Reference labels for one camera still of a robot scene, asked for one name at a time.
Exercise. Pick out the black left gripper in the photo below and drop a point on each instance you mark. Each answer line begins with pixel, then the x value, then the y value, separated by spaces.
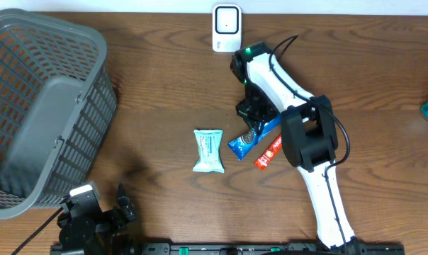
pixel 118 222

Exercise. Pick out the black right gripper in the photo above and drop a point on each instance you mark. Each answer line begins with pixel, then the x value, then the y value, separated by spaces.
pixel 255 120

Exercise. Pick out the blue Oreo cookie pack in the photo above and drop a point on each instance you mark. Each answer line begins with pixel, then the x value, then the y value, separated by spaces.
pixel 243 144

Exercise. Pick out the red Nescafe stick sachet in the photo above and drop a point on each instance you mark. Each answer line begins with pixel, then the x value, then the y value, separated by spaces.
pixel 268 155

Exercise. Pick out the mint green wipes pack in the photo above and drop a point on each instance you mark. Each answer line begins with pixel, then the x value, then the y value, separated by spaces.
pixel 208 142

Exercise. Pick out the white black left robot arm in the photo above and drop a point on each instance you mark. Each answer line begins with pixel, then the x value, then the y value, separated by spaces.
pixel 86 229

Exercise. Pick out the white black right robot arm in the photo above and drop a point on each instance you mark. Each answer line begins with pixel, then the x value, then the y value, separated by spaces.
pixel 308 134

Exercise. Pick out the grey plastic mesh basket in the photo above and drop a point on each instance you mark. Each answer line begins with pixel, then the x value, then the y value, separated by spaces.
pixel 56 106

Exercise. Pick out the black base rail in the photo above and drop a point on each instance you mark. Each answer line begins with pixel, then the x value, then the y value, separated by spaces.
pixel 352 248

